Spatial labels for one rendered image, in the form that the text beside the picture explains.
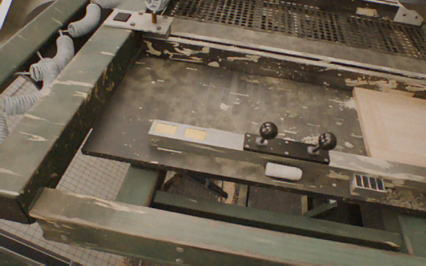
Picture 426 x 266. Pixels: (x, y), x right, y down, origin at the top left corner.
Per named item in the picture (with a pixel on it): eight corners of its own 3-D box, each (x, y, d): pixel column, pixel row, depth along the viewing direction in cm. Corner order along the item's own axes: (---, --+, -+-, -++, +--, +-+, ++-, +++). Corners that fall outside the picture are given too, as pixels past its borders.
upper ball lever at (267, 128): (267, 152, 76) (278, 139, 63) (251, 149, 76) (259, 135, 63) (269, 137, 77) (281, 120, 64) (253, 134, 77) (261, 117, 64)
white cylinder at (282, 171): (264, 177, 75) (298, 183, 74) (267, 169, 73) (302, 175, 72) (265, 167, 77) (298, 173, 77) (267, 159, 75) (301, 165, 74)
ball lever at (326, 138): (318, 161, 76) (339, 149, 63) (302, 159, 76) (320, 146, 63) (319, 145, 77) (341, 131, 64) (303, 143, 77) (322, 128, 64)
